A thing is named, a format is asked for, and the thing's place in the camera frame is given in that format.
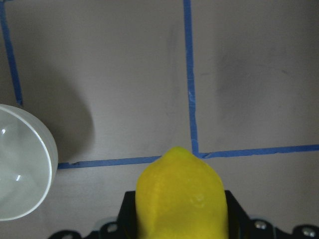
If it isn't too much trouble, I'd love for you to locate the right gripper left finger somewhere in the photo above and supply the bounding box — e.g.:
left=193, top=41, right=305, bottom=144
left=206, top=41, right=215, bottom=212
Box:
left=117, top=191, right=138, bottom=239

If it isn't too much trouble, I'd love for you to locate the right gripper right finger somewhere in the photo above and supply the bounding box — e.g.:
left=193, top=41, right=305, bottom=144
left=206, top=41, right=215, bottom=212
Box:
left=225, top=190, right=251, bottom=239

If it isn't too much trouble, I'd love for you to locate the yellow lemon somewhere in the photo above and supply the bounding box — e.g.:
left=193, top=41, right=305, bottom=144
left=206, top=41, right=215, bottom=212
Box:
left=135, top=147, right=229, bottom=239

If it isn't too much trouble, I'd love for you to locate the white ceramic bowl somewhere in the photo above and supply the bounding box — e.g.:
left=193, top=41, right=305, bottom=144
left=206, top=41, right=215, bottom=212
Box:
left=0, top=104, right=58, bottom=222

